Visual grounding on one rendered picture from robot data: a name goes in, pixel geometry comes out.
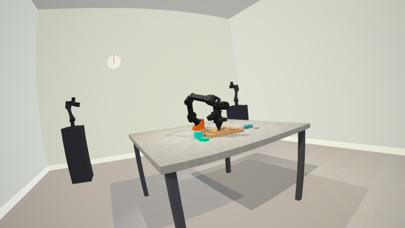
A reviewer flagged cyan cube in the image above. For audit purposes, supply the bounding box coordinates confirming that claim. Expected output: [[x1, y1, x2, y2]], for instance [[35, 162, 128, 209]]
[[194, 131, 203, 139]]

